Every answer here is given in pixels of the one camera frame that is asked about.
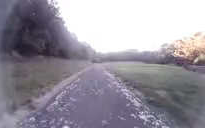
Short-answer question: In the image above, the grass verge with leaves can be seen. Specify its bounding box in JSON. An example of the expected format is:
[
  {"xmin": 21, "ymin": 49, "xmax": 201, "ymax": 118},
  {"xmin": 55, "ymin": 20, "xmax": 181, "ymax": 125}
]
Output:
[{"xmin": 0, "ymin": 56, "xmax": 94, "ymax": 128}]

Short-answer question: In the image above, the pale kerb strip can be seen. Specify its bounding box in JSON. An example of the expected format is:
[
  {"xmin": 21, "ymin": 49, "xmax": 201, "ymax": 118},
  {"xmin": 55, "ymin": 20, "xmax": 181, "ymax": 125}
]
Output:
[{"xmin": 13, "ymin": 64, "xmax": 95, "ymax": 123}]

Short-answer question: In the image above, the grey asphalt path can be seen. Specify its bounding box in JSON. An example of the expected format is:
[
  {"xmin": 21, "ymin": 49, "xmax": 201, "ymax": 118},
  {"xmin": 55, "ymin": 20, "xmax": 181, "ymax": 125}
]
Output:
[{"xmin": 18, "ymin": 63, "xmax": 173, "ymax": 128}]

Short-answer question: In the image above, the dark wood of trees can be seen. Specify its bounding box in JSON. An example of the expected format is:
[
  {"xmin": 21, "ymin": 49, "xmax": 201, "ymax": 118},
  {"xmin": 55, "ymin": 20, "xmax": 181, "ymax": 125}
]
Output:
[{"xmin": 0, "ymin": 0, "xmax": 103, "ymax": 64}]

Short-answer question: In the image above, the grass field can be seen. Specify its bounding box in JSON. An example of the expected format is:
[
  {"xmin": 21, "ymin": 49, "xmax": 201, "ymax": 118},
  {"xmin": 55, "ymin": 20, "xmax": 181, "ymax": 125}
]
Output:
[{"xmin": 101, "ymin": 60, "xmax": 205, "ymax": 128}]

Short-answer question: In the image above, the sunlit row of trees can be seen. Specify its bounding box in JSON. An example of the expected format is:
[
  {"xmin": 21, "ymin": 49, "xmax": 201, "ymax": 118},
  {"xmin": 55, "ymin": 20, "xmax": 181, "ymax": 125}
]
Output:
[{"xmin": 96, "ymin": 31, "xmax": 205, "ymax": 66}]

